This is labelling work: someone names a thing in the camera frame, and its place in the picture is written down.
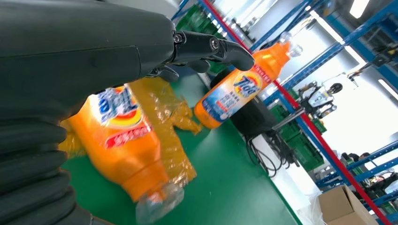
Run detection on orange detergent bottle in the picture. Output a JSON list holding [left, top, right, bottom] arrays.
[[193, 32, 304, 129], [67, 85, 184, 224]]

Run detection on crumpled yellow plastic bag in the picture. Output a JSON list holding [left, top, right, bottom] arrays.
[[57, 77, 203, 188]]

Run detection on green plastic crate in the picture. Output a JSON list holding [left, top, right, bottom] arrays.
[[269, 90, 327, 134], [176, 4, 228, 74], [284, 132, 326, 172]]

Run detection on white humanoid robot on stand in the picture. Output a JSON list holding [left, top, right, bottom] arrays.
[[273, 81, 344, 131]]

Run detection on ceiling light strip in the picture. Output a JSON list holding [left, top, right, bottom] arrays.
[[350, 0, 371, 19]]

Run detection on clear plastic bag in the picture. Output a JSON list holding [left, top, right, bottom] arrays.
[[295, 203, 327, 225]]

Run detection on brown cardboard box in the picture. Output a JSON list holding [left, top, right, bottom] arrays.
[[317, 185, 379, 225]]

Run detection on person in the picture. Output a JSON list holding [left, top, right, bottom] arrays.
[[367, 172, 398, 203]]

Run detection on thin black cable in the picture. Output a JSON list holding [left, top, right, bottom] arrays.
[[244, 130, 301, 178]]

